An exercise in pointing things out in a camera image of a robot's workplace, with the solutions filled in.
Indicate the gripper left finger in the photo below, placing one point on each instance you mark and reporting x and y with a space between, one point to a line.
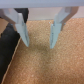
22 29

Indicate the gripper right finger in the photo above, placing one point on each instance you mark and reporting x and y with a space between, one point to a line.
55 31

